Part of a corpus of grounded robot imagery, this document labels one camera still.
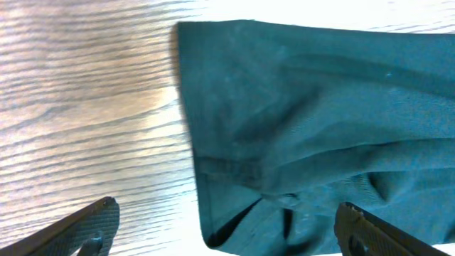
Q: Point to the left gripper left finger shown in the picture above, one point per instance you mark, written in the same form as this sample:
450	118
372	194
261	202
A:
89	231

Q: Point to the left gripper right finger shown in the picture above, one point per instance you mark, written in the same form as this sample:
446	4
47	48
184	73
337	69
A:
360	233

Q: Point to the black knit garment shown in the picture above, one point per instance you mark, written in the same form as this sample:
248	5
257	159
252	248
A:
288	122

